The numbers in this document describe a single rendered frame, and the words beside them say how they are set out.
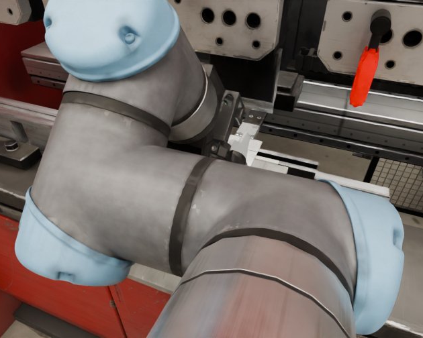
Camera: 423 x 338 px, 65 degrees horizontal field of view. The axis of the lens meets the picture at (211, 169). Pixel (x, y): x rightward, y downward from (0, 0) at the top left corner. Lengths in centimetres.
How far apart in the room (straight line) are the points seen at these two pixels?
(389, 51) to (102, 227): 34
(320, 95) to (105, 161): 66
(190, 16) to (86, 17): 26
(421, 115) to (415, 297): 38
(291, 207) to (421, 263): 51
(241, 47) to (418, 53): 19
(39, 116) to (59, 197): 61
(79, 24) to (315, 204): 16
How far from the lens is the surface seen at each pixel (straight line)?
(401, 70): 43
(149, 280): 40
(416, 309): 60
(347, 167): 228
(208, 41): 46
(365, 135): 79
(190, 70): 25
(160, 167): 19
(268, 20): 43
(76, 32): 21
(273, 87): 49
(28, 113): 83
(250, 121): 64
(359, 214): 17
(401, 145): 81
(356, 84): 40
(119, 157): 20
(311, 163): 56
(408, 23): 42
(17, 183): 80
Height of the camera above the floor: 134
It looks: 40 degrees down
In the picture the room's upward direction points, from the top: straight up
